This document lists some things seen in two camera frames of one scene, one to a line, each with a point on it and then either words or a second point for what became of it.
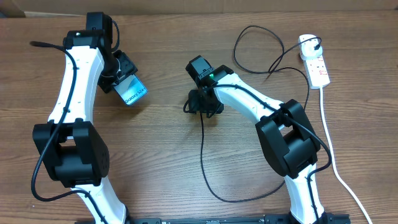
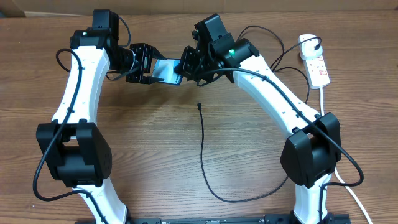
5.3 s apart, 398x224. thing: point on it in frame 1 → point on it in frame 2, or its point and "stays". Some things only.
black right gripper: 196,106 → 188,70
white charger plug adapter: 306,49 stays
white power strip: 317,73 stays
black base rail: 328,218 stays
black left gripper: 128,68 → 147,53
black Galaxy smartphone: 130,88 → 164,68
